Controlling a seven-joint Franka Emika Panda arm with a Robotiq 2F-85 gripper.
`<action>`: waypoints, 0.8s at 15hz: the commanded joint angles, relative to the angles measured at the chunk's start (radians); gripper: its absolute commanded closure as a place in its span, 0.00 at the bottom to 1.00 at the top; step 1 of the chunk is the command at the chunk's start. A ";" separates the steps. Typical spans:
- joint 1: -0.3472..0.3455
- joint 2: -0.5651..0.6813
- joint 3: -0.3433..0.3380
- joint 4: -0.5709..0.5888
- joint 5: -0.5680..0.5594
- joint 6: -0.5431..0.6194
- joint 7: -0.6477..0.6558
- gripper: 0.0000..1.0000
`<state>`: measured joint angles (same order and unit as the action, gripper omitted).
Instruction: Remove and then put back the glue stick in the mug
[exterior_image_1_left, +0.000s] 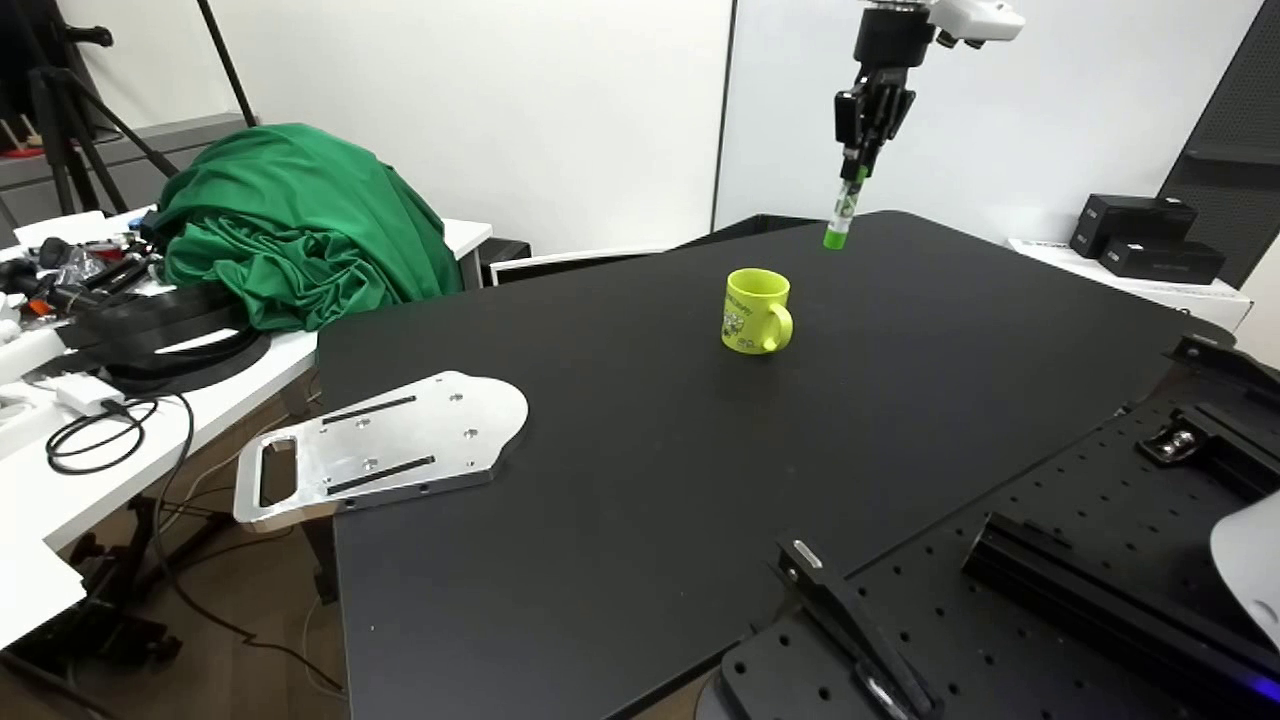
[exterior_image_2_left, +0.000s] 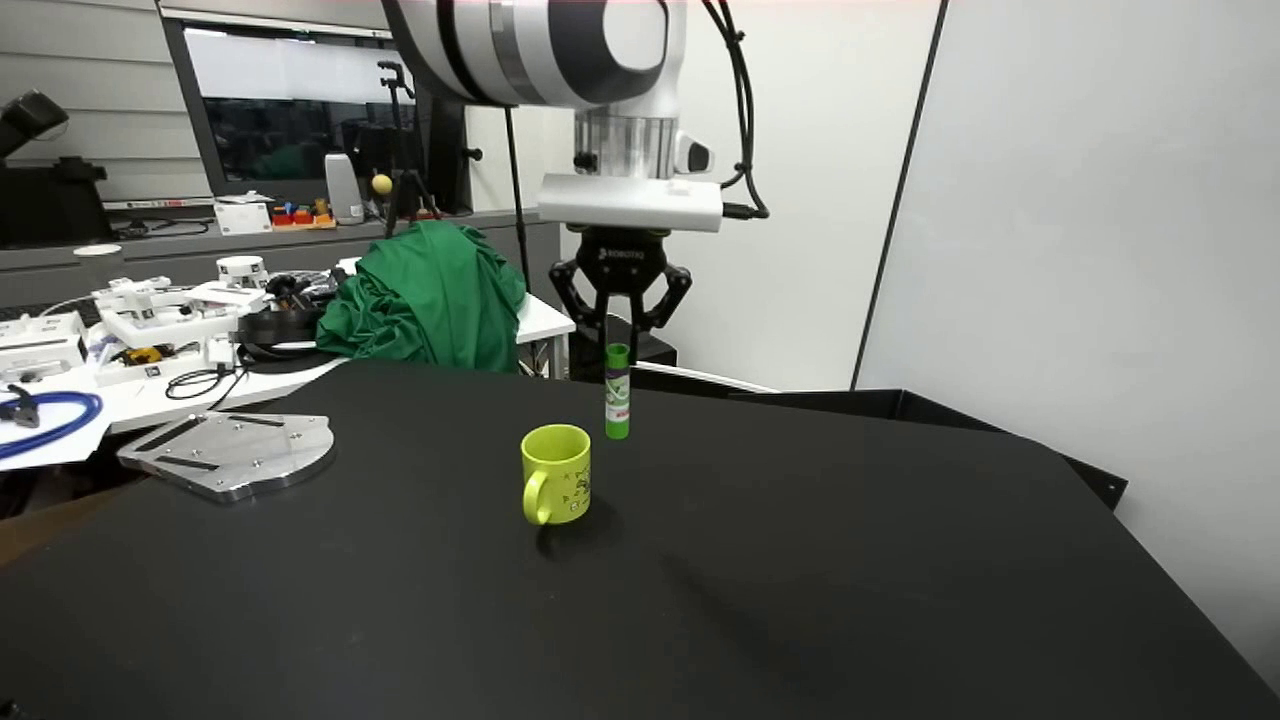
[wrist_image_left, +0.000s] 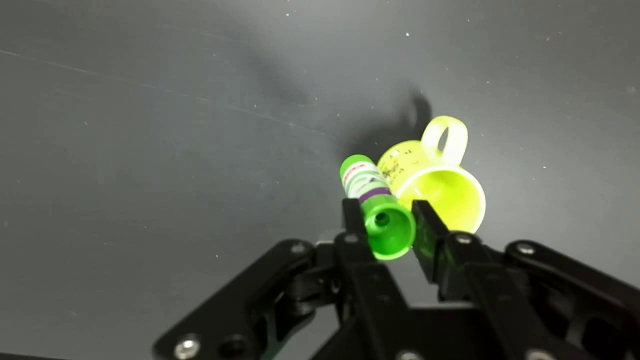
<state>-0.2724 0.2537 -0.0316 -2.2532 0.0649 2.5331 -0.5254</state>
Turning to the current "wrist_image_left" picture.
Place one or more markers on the yellow-green mug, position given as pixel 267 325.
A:
pixel 453 196

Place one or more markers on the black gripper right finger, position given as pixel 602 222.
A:
pixel 481 281

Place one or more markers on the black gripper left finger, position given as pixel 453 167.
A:
pixel 360 293

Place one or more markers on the green glue stick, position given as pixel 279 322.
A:
pixel 373 200

